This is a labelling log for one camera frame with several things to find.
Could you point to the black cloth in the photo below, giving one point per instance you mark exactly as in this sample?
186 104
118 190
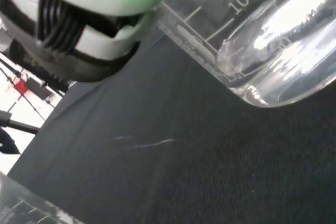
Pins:
183 169

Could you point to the black tripod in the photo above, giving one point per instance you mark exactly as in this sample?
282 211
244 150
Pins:
18 125

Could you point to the red block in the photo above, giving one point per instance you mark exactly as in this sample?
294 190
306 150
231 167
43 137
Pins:
21 87

